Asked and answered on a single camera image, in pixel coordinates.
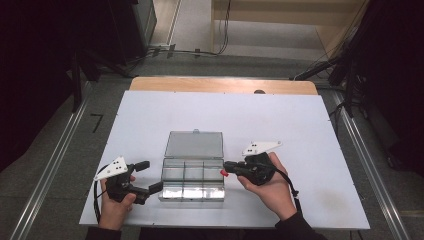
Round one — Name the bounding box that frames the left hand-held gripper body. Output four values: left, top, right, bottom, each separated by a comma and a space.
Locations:
93, 155, 151, 205

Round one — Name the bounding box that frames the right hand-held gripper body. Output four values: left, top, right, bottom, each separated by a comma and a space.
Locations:
237, 140, 283, 187

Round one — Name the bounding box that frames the clear plastic compartment box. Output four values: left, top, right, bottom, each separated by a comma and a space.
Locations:
158, 128, 226, 203

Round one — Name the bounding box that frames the person's right hand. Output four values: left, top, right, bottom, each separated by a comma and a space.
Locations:
237, 152, 298, 222

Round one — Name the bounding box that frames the person's left hand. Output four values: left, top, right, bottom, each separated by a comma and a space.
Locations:
98, 175, 138, 231

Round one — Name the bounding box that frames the black metal stand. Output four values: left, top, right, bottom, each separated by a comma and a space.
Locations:
68, 49, 134, 113
289, 49, 369, 118

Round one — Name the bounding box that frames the dark curtain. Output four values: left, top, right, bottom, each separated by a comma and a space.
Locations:
353, 0, 424, 176
0, 0, 113, 173

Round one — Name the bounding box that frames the dark grey cabinet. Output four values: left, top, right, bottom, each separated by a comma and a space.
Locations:
109, 0, 158, 66

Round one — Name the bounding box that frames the light wooden shelf unit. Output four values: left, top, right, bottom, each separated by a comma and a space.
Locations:
210, 0, 369, 58

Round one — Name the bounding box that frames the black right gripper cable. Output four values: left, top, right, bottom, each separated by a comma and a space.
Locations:
274, 168, 303, 215

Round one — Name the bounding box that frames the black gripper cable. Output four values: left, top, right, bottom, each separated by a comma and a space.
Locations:
92, 164, 108, 224
274, 168, 303, 215

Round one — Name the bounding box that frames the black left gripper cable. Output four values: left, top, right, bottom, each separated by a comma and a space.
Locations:
92, 164, 108, 224

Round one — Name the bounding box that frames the metal floor rail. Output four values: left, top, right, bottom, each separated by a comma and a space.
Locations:
9, 81, 93, 240
330, 89, 412, 240

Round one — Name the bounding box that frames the black floor cable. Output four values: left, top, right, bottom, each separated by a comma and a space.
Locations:
126, 0, 233, 73

